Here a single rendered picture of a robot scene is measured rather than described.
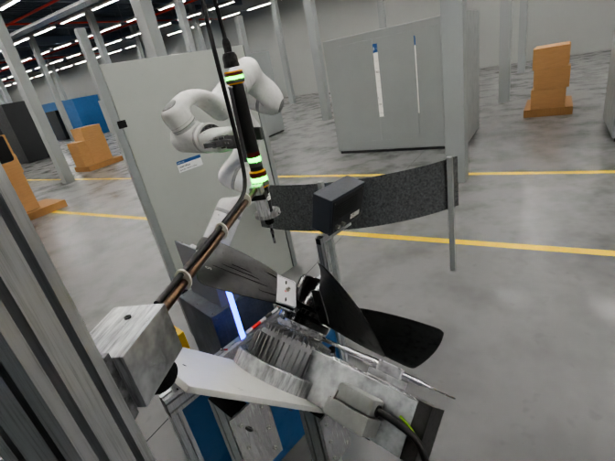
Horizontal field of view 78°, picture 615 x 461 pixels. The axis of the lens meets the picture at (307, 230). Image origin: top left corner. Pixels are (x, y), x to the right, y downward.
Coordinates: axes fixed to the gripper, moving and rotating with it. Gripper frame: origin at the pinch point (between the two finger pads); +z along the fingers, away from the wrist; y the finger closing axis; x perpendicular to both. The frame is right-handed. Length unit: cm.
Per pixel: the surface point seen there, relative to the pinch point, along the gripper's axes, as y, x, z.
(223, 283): 21.0, -29.0, 6.1
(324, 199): -57, -42, -31
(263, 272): 7.9, -33.9, 3.9
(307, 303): 3.4, -43.5, 13.5
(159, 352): 49, -12, 39
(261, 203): 2.8, -16.3, 3.4
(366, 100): -538, -68, -340
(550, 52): -797, -50, -112
